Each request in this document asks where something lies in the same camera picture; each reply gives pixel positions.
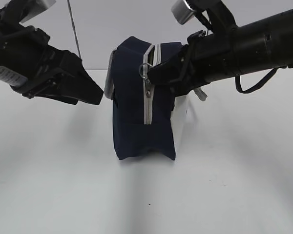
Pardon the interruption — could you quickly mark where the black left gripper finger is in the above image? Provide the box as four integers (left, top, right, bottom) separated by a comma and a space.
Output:
63, 59, 103, 105
30, 75, 78, 105

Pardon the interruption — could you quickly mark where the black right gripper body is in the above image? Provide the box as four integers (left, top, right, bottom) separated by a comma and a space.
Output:
169, 25, 239, 95

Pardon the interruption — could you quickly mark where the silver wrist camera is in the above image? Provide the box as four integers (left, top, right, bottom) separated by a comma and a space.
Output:
20, 0, 56, 23
171, 0, 205, 25

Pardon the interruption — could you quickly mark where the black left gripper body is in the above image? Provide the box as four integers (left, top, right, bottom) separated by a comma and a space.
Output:
0, 14, 80, 99

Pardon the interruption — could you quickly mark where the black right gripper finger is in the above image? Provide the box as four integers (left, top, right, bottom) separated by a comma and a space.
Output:
147, 53, 193, 85

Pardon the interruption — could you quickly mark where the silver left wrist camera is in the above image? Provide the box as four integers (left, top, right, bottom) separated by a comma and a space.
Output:
20, 0, 56, 23

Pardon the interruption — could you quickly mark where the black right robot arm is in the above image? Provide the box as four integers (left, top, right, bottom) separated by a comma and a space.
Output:
147, 9, 293, 97

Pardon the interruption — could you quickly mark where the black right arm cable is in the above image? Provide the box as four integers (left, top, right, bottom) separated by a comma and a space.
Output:
234, 65, 279, 94

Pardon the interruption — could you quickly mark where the navy insulated lunch bag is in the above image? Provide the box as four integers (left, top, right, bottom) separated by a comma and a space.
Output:
104, 36, 208, 161

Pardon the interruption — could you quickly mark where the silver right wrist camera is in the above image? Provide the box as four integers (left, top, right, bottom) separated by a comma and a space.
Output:
171, 0, 205, 25

